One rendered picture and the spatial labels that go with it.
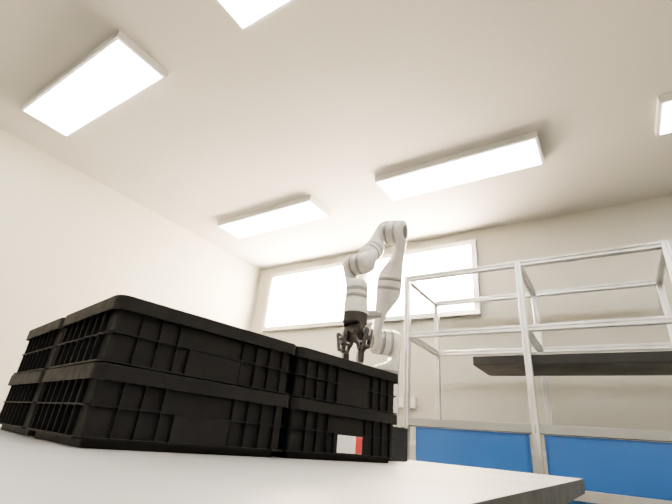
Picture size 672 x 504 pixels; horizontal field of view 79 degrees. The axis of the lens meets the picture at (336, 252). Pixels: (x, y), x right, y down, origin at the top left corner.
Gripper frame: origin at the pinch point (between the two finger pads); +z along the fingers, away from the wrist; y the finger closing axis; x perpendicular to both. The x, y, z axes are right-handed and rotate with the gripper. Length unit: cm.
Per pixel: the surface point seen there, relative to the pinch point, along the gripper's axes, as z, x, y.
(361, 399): 12.0, -6.5, 11.1
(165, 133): -183, -30, -192
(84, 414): 22, -69, 15
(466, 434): 9, 169, -68
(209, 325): 5, -53, 16
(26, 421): 24, -71, -16
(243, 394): 15.8, -42.5, 14.8
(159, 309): 5, -63, 17
